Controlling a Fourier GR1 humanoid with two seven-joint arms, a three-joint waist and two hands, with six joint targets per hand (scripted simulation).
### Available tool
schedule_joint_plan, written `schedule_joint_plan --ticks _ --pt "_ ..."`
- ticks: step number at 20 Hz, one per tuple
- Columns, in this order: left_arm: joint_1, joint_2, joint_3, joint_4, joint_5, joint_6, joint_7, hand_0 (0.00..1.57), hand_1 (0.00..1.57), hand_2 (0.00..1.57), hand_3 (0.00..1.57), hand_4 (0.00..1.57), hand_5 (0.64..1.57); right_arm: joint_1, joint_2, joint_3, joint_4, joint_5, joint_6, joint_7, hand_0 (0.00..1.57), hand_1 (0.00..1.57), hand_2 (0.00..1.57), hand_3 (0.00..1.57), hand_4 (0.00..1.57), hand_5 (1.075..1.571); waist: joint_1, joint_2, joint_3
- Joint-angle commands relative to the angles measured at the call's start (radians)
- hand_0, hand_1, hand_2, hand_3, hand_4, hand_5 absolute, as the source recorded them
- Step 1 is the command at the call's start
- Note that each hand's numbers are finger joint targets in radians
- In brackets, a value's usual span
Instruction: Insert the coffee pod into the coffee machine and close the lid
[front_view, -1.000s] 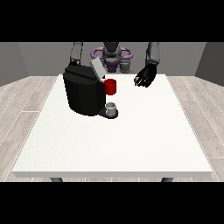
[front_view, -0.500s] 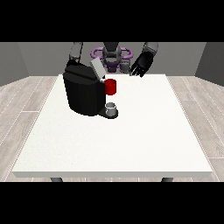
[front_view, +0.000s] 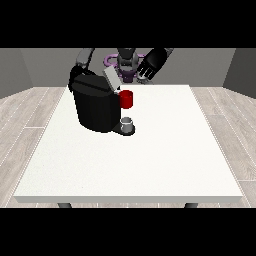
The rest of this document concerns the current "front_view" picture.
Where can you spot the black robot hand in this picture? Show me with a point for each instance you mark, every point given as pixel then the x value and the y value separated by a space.
pixel 76 71
pixel 154 61

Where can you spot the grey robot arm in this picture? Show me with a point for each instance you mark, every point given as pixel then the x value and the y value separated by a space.
pixel 84 56
pixel 168 50

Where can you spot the small grey coffee pod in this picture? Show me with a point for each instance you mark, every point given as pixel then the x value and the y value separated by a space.
pixel 144 79

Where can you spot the pale grey machine lid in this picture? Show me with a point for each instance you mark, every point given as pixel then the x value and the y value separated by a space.
pixel 111 78

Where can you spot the black coffee machine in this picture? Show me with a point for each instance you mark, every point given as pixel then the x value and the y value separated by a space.
pixel 95 106

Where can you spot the red pod holder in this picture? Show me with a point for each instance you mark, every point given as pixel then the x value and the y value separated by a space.
pixel 126 99

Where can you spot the grey robot trunk purple rings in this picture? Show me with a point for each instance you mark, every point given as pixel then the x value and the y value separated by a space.
pixel 126 60

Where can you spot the small grey cup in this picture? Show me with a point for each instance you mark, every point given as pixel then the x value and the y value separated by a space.
pixel 127 124

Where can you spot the dark table leg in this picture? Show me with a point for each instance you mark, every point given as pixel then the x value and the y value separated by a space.
pixel 64 205
pixel 191 205

